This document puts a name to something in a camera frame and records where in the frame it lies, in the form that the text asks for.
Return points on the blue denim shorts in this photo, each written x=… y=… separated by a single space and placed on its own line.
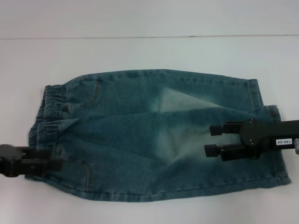
x=130 y=130

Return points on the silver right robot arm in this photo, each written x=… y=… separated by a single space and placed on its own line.
x=296 y=146

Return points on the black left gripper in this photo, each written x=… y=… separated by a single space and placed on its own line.
x=9 y=163

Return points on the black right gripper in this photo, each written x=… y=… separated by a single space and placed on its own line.
x=268 y=134

